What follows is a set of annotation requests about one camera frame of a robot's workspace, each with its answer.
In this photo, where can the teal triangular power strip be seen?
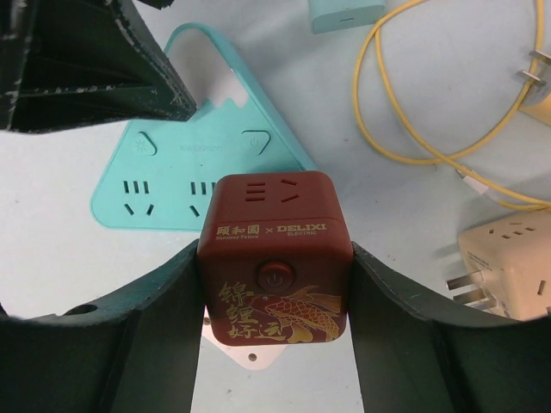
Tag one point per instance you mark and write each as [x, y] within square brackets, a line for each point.
[162, 174]

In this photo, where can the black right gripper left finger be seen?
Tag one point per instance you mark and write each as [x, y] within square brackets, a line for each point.
[135, 349]

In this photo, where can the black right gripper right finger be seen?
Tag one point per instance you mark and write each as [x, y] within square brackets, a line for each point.
[417, 351]

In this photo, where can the teal USB charger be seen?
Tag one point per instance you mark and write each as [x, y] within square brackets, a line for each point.
[333, 15]

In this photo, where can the beige cube socket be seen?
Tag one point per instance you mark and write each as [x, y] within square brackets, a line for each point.
[508, 267]

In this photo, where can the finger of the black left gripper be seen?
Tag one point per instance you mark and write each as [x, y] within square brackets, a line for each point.
[67, 64]

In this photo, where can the yellow USB charger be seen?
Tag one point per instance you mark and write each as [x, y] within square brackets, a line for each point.
[536, 103]

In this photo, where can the white square plug adapter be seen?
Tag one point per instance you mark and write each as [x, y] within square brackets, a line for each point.
[252, 358]

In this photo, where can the dark red cube socket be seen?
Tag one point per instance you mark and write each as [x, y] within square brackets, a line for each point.
[274, 258]

